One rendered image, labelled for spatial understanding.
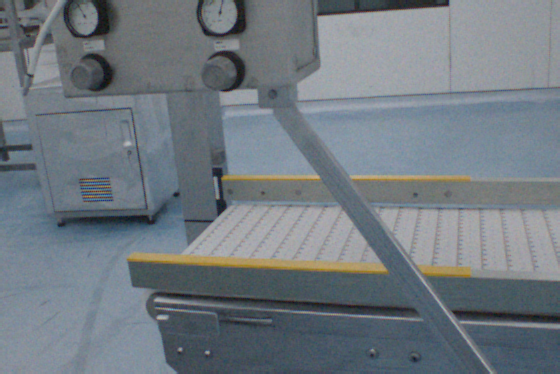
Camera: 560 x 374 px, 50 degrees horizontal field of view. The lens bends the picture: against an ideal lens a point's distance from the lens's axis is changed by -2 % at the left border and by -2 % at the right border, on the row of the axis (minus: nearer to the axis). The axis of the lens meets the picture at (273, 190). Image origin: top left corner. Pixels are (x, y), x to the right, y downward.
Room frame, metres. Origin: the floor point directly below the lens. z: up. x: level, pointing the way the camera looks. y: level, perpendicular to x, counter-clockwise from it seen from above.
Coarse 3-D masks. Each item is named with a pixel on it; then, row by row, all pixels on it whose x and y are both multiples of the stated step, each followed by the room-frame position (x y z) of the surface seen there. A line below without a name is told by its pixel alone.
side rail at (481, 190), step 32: (224, 192) 0.84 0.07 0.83; (256, 192) 0.82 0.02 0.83; (288, 192) 0.81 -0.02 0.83; (320, 192) 0.79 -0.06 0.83; (384, 192) 0.77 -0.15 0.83; (416, 192) 0.75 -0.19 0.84; (448, 192) 0.74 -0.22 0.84; (480, 192) 0.73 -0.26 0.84; (512, 192) 0.72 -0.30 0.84; (544, 192) 0.70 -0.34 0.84
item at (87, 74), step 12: (84, 48) 0.55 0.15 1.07; (96, 48) 0.54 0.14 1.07; (84, 60) 0.54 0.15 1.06; (96, 60) 0.54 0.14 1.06; (72, 72) 0.53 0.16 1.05; (84, 72) 0.52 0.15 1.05; (96, 72) 0.53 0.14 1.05; (108, 72) 0.54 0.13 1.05; (84, 84) 0.52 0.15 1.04; (96, 84) 0.53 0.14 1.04; (108, 84) 0.54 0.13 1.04
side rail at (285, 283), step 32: (160, 288) 0.57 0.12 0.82; (192, 288) 0.56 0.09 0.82; (224, 288) 0.55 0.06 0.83; (256, 288) 0.54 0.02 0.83; (288, 288) 0.53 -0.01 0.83; (320, 288) 0.52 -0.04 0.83; (352, 288) 0.51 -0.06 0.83; (384, 288) 0.50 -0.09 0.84; (448, 288) 0.48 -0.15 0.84; (480, 288) 0.47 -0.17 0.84; (512, 288) 0.46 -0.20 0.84; (544, 288) 0.46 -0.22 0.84
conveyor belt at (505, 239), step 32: (224, 224) 0.75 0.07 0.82; (256, 224) 0.74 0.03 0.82; (288, 224) 0.73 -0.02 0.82; (320, 224) 0.72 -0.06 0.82; (352, 224) 0.71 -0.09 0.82; (416, 224) 0.69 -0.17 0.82; (448, 224) 0.68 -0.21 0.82; (480, 224) 0.67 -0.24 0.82; (512, 224) 0.66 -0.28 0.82; (544, 224) 0.65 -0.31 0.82; (224, 256) 0.65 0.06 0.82; (256, 256) 0.64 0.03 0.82; (288, 256) 0.63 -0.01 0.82; (320, 256) 0.63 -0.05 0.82; (352, 256) 0.62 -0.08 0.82; (416, 256) 0.60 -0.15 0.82; (448, 256) 0.59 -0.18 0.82; (480, 256) 0.59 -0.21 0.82; (512, 256) 0.58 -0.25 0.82; (544, 256) 0.57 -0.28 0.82
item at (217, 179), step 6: (216, 168) 0.85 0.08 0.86; (222, 168) 0.85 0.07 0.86; (216, 174) 0.85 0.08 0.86; (222, 174) 0.85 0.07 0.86; (216, 180) 0.85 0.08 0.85; (216, 186) 0.85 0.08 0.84; (222, 186) 0.85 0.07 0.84; (216, 192) 0.85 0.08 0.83; (222, 192) 0.85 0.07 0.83; (216, 198) 0.85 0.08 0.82; (222, 198) 0.85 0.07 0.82; (216, 204) 0.86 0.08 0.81; (222, 204) 0.85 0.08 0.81; (222, 210) 0.85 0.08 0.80
